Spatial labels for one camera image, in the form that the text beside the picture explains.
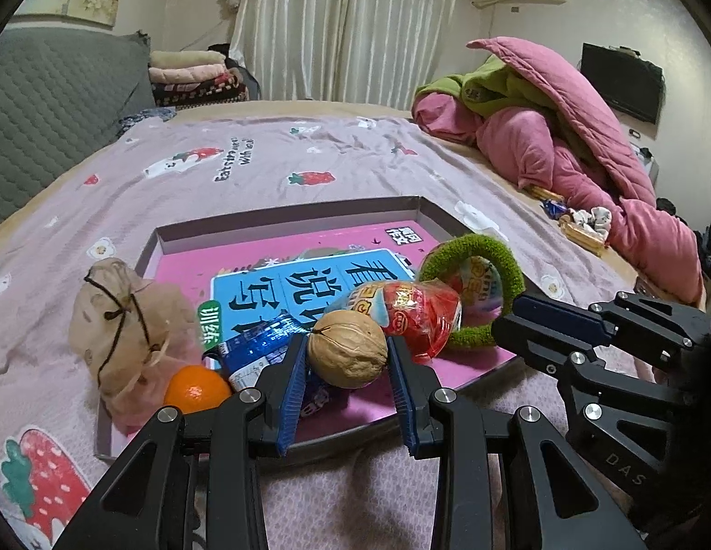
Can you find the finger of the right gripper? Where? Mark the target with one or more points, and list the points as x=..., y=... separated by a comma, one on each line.
x=563, y=349
x=561, y=314

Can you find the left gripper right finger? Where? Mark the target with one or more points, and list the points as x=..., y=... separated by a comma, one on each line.
x=412, y=387

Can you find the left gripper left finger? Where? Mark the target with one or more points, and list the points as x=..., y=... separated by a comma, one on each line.
x=286, y=395

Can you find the blue snack packet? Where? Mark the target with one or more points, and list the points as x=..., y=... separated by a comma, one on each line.
x=242, y=359

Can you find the red surprise egg toy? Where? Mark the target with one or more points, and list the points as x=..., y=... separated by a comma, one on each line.
x=424, y=314

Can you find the walnut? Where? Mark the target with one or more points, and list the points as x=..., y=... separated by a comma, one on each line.
x=347, y=349

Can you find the blue surprise egg toy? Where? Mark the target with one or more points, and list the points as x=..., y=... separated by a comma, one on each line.
x=479, y=287

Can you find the orange mandarin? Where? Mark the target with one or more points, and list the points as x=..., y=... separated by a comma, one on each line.
x=195, y=389

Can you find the beige organza drawstring pouch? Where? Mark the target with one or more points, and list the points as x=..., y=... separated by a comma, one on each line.
x=134, y=336

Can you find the snack pile on bed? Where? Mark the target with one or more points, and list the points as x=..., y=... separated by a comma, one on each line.
x=587, y=229

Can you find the pink and blue book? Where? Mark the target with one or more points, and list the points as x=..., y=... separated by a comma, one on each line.
x=255, y=275

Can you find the grey shallow cardboard tray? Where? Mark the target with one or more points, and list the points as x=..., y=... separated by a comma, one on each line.
x=360, y=415

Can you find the pink quilted duvet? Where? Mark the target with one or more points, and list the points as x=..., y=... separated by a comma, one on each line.
x=579, y=153

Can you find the green garment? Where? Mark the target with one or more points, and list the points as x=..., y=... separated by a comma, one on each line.
x=490, y=88

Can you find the stack of folded blankets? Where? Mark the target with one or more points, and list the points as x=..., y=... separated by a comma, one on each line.
x=185, y=79

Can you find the white striped curtain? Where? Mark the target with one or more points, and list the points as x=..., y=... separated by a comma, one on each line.
x=356, y=51

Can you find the grey quilted headboard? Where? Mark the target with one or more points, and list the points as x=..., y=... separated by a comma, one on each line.
x=63, y=95

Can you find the black wall television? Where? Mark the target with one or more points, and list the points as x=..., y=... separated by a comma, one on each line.
x=626, y=82

